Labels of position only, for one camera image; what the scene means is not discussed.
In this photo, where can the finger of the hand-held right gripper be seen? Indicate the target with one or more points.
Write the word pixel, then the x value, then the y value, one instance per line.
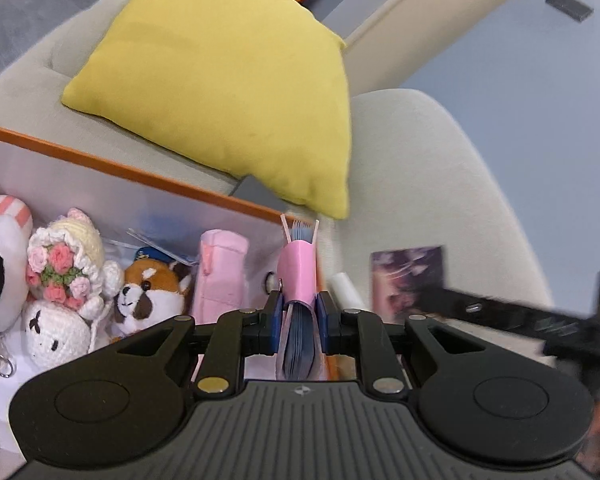
pixel 490 307

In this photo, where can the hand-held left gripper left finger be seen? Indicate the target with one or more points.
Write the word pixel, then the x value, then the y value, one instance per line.
pixel 276 325

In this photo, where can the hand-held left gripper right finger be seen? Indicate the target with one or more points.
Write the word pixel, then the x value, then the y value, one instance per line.
pixel 326 322

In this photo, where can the white hand cream tube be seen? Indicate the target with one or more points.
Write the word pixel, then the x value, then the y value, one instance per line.
pixel 345 290

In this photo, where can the pink card holder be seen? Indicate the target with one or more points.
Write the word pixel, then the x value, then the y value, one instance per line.
pixel 297 270

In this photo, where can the pink fabric pouch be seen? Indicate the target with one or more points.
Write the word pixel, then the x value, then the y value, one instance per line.
pixel 215 280

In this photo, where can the purple printed box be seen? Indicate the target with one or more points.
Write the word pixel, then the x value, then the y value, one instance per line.
pixel 405 280

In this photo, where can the red panda plush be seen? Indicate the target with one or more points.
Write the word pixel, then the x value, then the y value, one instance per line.
pixel 150 290

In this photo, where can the orange cardboard box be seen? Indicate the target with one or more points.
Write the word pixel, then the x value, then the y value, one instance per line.
pixel 130 200

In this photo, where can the crochet bunny plush with flowers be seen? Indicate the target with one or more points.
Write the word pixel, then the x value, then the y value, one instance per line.
pixel 55 330

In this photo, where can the black and white dog plush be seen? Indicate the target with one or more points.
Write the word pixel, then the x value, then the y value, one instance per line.
pixel 0 305

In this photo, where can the beige sofa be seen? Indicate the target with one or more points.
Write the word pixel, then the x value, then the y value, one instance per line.
pixel 430 160

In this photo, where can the yellow pillow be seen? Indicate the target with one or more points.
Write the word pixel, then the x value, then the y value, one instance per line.
pixel 220 75

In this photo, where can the grey wall switch plate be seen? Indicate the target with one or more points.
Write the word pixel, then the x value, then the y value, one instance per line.
pixel 570 5

